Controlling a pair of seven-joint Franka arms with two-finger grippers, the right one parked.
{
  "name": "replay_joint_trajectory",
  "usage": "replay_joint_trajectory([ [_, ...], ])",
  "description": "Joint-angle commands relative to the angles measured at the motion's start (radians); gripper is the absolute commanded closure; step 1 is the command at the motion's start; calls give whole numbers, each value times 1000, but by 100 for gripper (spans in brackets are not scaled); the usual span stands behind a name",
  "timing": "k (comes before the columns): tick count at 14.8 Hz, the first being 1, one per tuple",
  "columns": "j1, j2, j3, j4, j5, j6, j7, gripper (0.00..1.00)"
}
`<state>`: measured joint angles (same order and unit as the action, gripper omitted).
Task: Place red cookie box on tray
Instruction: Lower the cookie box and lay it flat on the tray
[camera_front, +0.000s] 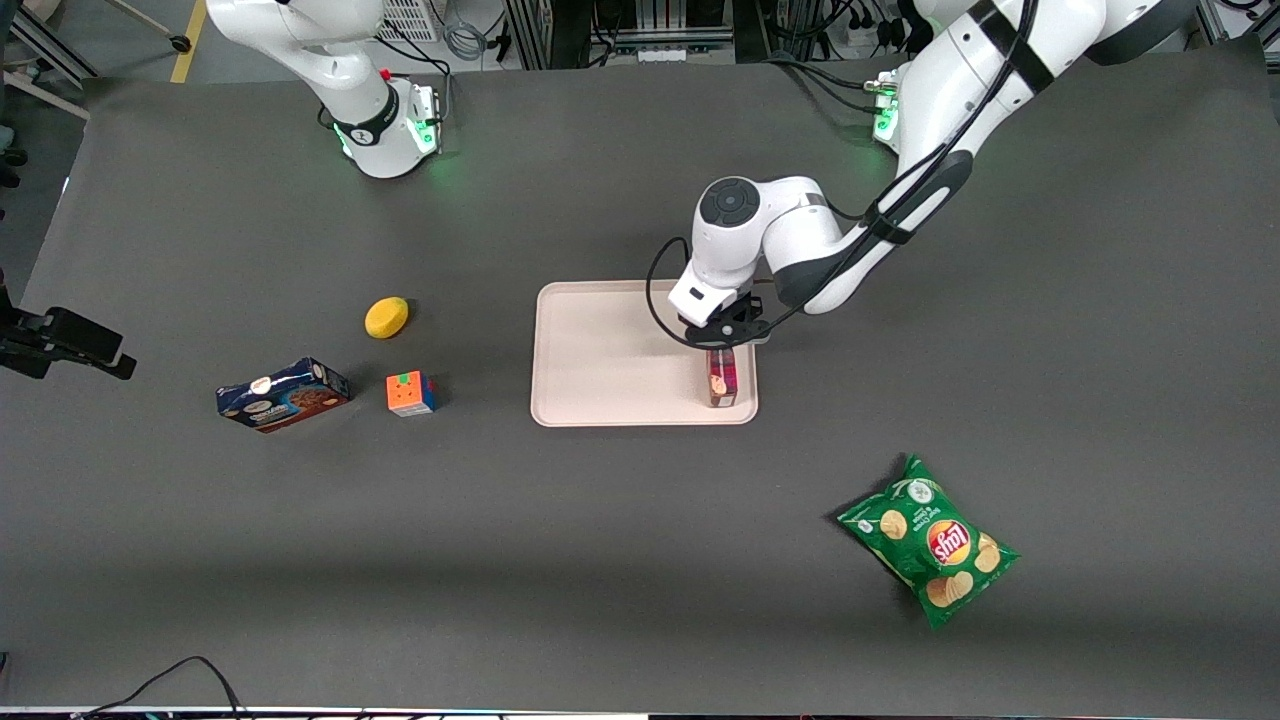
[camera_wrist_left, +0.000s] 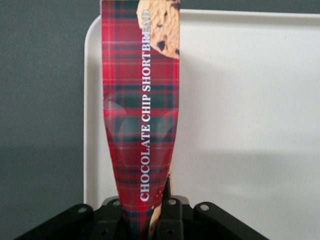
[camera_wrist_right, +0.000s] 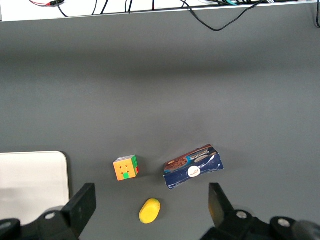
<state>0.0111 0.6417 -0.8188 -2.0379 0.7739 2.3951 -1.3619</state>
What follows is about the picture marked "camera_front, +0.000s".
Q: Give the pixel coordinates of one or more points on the blue chocolate cookie box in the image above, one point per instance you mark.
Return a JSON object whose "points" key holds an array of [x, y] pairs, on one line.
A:
{"points": [[285, 397]]}

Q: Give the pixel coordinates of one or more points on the multicoloured puzzle cube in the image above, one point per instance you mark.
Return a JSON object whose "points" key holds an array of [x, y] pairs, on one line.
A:
{"points": [[408, 395]]}

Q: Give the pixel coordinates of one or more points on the green chips bag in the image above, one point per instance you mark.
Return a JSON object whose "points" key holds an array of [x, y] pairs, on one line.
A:
{"points": [[930, 545]]}

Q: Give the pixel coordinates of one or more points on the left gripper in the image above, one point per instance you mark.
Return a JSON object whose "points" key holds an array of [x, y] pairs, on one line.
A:
{"points": [[737, 326]]}

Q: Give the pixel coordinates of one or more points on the grey stand leg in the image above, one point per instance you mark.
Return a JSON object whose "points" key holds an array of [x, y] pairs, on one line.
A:
{"points": [[150, 22]]}

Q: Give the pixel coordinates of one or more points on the white perforated basket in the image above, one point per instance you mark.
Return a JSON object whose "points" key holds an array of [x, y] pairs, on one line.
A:
{"points": [[408, 18]]}

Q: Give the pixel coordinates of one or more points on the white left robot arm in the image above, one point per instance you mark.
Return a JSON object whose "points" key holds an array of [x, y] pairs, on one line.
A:
{"points": [[960, 80]]}

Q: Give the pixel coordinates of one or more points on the aluminium frame rack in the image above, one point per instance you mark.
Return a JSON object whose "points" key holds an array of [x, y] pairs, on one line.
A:
{"points": [[530, 30]]}

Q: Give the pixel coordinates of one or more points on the red tartan cookie box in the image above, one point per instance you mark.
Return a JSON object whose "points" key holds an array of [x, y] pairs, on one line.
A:
{"points": [[722, 380]]}

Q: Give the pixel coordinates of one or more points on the yellow toy lemon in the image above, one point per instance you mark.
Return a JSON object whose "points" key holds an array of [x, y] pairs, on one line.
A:
{"points": [[385, 318]]}

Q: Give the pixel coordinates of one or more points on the beige plastic tray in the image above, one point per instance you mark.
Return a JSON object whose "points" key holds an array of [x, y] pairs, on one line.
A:
{"points": [[610, 350]]}

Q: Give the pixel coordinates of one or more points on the white power strip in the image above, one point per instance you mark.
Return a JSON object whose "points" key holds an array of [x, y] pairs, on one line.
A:
{"points": [[663, 54]]}

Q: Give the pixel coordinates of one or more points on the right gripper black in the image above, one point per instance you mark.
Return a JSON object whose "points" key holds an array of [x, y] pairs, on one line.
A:
{"points": [[10, 319]]}

